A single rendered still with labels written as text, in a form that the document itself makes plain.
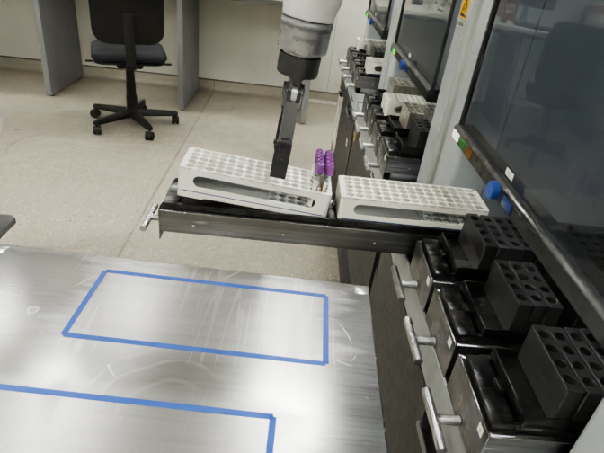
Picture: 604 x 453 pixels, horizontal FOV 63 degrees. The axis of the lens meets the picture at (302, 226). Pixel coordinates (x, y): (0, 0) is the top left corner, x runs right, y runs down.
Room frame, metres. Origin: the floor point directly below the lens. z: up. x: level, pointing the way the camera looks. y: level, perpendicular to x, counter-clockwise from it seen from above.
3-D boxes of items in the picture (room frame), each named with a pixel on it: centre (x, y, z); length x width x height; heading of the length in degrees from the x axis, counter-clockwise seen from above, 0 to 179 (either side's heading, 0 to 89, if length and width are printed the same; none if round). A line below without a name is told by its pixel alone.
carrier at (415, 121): (1.33, -0.28, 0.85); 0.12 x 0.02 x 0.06; 4
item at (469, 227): (0.77, -0.32, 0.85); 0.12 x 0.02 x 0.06; 4
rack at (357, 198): (0.92, -0.21, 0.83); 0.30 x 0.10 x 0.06; 93
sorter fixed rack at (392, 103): (1.64, -0.36, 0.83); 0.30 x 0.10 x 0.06; 93
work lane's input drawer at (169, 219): (0.91, -0.03, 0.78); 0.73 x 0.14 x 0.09; 93
